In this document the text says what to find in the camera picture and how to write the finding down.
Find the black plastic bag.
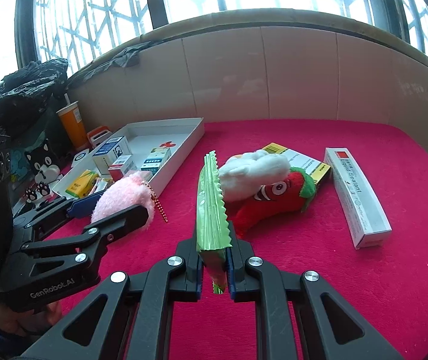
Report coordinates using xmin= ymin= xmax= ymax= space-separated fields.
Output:
xmin=0 ymin=58 xmax=69 ymax=132

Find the green snack packet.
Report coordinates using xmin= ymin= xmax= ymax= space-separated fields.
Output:
xmin=196 ymin=151 xmax=230 ymax=295

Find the white cardboard tray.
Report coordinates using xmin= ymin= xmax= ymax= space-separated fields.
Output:
xmin=51 ymin=117 xmax=205 ymax=199

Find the dark green printed bag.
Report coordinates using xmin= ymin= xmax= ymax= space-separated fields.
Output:
xmin=9 ymin=94 xmax=68 ymax=181

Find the magenta table cloth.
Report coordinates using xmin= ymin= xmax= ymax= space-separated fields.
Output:
xmin=41 ymin=118 xmax=428 ymax=360

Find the white plush toy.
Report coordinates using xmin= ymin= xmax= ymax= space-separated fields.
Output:
xmin=218 ymin=149 xmax=292 ymax=200

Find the white red blue medicine box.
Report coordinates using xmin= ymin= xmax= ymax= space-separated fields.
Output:
xmin=108 ymin=155 xmax=136 ymax=182

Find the black white cat figure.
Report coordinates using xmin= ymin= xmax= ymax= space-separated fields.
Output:
xmin=22 ymin=139 xmax=62 ymax=207

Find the person's left hand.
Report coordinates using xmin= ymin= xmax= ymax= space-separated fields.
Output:
xmin=0 ymin=300 xmax=62 ymax=340

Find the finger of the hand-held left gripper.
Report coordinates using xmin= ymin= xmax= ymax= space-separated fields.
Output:
xmin=19 ymin=203 xmax=151 ymax=271
xmin=13 ymin=193 xmax=104 ymax=233

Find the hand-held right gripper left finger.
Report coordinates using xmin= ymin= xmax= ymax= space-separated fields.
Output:
xmin=21 ymin=238 xmax=205 ymax=360

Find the white round-button device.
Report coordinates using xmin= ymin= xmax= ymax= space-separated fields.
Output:
xmin=72 ymin=149 xmax=96 ymax=167

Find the red pepper plush toy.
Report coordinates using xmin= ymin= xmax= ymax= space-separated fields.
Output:
xmin=234 ymin=167 xmax=317 ymax=238

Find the long white sealant box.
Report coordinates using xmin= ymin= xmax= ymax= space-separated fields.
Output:
xmin=324 ymin=147 xmax=392 ymax=250

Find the brown cardboard barrier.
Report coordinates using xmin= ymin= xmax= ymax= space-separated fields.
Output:
xmin=66 ymin=9 xmax=428 ymax=181

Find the small blue white medicine box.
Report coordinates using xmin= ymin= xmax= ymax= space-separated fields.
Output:
xmin=141 ymin=140 xmax=179 ymax=173

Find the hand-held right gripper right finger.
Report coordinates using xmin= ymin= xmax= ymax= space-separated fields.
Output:
xmin=226 ymin=239 xmax=404 ymax=360

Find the white orange power bank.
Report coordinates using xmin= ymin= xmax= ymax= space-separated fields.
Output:
xmin=86 ymin=124 xmax=111 ymax=147

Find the grey cloth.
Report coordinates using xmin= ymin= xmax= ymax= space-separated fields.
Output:
xmin=82 ymin=39 xmax=162 ymax=79

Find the pink plush toy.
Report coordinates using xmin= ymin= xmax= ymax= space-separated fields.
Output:
xmin=91 ymin=170 xmax=170 ymax=226

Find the orange drink cup with straw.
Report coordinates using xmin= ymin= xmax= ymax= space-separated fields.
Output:
xmin=56 ymin=92 xmax=89 ymax=151

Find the yellow black box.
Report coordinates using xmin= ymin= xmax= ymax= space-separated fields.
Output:
xmin=261 ymin=142 xmax=331 ymax=186

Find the yellow tissue pack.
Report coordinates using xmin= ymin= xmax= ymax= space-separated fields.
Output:
xmin=65 ymin=169 xmax=100 ymax=199

